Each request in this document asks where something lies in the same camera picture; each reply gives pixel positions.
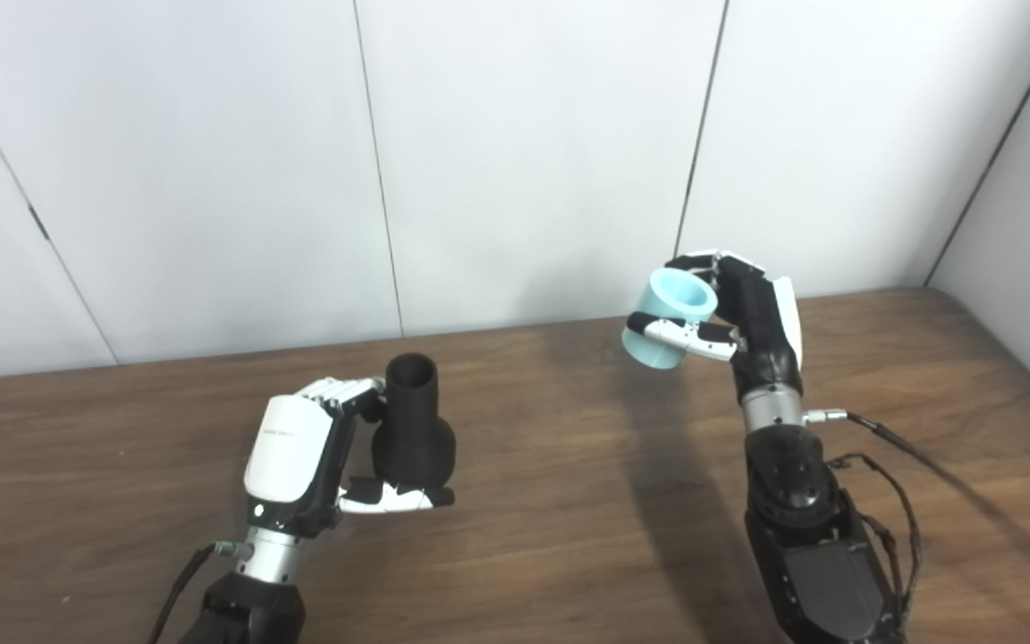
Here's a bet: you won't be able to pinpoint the white and black right hand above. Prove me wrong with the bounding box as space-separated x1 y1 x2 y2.
627 250 805 399

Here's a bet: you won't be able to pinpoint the white and black left hand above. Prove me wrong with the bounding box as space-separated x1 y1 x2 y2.
243 376 456 538

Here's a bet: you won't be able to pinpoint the light-blue hose piece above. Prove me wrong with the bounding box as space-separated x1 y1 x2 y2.
621 268 719 370

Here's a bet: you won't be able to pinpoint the black nozzle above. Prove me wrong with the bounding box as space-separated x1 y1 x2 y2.
371 353 458 491

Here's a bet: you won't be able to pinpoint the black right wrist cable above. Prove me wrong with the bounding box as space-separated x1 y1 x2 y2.
803 409 1030 573

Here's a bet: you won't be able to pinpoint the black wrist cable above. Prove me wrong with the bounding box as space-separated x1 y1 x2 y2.
147 541 252 644
803 409 1030 573

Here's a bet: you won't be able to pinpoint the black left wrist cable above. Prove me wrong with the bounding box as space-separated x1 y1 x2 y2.
147 541 252 644

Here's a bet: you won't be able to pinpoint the thin black forearm wires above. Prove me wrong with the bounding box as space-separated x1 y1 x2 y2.
828 452 924 627

